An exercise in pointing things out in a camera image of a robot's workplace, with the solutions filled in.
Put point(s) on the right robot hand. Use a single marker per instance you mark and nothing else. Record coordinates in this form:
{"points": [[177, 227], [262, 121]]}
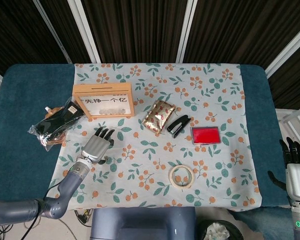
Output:
{"points": [[298, 175]]}

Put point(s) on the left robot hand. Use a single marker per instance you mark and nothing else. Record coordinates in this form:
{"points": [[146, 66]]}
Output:
{"points": [[97, 147]]}

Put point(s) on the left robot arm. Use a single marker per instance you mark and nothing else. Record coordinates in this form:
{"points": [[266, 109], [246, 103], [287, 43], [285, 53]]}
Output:
{"points": [[70, 182]]}

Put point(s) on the floral print tablecloth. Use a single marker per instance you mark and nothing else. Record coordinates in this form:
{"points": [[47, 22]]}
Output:
{"points": [[152, 155]]}

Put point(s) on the white metal rack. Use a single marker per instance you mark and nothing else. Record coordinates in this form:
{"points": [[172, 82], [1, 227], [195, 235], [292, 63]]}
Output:
{"points": [[293, 115]]}

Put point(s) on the gold foil packet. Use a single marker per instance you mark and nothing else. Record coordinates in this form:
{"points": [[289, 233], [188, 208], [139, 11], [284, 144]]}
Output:
{"points": [[158, 117]]}

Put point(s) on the teal table cover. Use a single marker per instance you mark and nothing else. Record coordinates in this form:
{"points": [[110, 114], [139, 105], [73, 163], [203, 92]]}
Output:
{"points": [[27, 112]]}

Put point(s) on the beige masking tape roll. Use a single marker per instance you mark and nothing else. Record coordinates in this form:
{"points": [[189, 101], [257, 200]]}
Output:
{"points": [[172, 181]]}

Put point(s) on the black stapler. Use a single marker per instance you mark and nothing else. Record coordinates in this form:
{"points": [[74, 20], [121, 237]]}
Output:
{"points": [[178, 125]]}

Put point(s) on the blue-grey robot torso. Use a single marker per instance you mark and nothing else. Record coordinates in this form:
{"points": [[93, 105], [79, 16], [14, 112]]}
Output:
{"points": [[140, 222]]}

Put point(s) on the red ink pad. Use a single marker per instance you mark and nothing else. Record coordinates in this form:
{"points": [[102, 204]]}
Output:
{"points": [[206, 135]]}

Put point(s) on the black trash bin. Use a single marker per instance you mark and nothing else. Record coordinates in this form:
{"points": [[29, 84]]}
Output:
{"points": [[215, 231]]}

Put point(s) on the wooden box with label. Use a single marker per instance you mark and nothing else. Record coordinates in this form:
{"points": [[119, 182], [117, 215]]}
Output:
{"points": [[102, 88]]}

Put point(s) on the white partition post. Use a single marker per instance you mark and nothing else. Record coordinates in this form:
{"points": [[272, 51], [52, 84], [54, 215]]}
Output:
{"points": [[186, 30], [83, 27], [287, 47], [52, 32]]}

